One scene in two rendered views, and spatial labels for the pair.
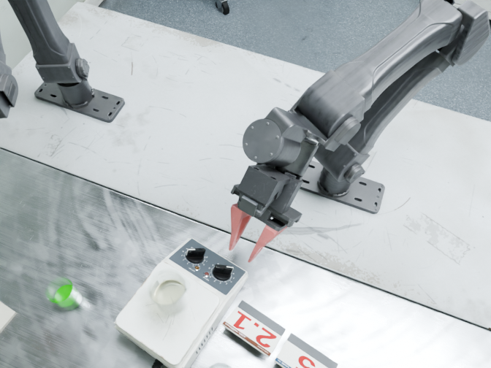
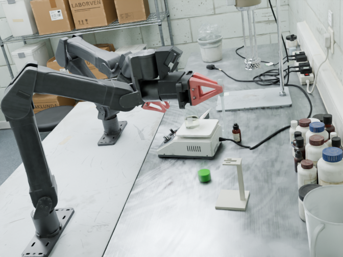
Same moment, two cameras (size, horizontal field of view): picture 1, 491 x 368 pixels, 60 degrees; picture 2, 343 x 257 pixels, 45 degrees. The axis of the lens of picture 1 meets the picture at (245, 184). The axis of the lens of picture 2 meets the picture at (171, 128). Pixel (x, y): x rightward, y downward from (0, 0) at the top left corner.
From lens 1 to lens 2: 1.41 m
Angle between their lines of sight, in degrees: 72
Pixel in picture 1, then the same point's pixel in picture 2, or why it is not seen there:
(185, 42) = not seen: outside the picture
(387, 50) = (91, 47)
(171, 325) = (203, 124)
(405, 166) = (99, 122)
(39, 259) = (187, 197)
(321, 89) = (106, 58)
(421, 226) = (130, 113)
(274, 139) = not seen: hidden behind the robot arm
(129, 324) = (208, 131)
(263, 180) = not seen: hidden behind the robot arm
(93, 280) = (190, 176)
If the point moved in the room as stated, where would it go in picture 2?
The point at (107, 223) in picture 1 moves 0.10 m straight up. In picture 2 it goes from (155, 184) to (149, 155)
